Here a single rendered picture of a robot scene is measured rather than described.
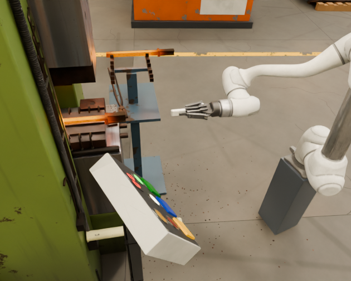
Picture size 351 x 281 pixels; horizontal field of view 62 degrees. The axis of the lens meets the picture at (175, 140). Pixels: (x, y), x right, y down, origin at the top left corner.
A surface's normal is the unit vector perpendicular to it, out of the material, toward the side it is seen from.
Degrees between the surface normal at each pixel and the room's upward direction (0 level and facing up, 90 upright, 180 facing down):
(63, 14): 90
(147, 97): 0
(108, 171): 30
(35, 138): 90
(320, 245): 0
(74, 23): 90
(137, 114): 0
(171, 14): 90
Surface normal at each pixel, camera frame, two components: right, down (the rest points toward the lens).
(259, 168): 0.04, -0.73
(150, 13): 0.08, 0.68
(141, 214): -0.37, -0.44
